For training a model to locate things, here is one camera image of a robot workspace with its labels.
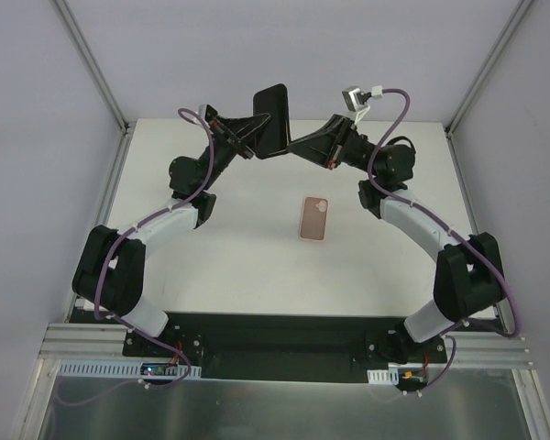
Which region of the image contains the pink silicone phone case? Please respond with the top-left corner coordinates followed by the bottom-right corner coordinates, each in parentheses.
top-left (299, 197), bottom-right (329, 241)

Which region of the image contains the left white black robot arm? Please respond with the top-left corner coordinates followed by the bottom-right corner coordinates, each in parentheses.
top-left (71, 105), bottom-right (271, 357)

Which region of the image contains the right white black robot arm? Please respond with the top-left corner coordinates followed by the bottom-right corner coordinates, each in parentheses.
top-left (287, 115), bottom-right (504, 364)

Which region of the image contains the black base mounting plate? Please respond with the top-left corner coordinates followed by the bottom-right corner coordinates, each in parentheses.
top-left (122, 313), bottom-right (453, 384)

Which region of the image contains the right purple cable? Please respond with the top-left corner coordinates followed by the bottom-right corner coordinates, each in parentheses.
top-left (366, 86), bottom-right (523, 401)

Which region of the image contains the purple cable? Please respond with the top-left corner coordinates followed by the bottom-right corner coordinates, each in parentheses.
top-left (366, 86), bottom-right (523, 401)
top-left (93, 106), bottom-right (216, 391)

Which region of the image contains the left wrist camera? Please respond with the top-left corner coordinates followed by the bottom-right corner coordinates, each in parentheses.
top-left (197, 104), bottom-right (207, 119)

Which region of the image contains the left aluminium frame post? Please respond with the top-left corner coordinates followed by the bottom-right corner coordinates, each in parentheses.
top-left (49, 0), bottom-right (133, 135)

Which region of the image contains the aluminium frame post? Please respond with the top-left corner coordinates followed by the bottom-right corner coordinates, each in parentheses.
top-left (445, 0), bottom-right (536, 139)
top-left (49, 0), bottom-right (133, 135)

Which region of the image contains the right aluminium frame post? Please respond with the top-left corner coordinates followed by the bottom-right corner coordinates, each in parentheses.
top-left (445, 0), bottom-right (536, 139)

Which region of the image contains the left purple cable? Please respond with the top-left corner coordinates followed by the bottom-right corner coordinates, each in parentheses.
top-left (93, 106), bottom-right (216, 391)

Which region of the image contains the right white cable duct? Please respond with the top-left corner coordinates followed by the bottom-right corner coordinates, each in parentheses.
top-left (367, 368), bottom-right (399, 386)

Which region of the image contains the white cable duct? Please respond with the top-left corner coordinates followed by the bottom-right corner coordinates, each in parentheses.
top-left (367, 368), bottom-right (399, 386)
top-left (59, 360), bottom-right (202, 380)

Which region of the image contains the front aluminium rail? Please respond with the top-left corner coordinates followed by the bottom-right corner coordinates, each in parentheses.
top-left (39, 323), bottom-right (535, 369)

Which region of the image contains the left white cable duct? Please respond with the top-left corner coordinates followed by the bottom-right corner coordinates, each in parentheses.
top-left (59, 360), bottom-right (202, 380)

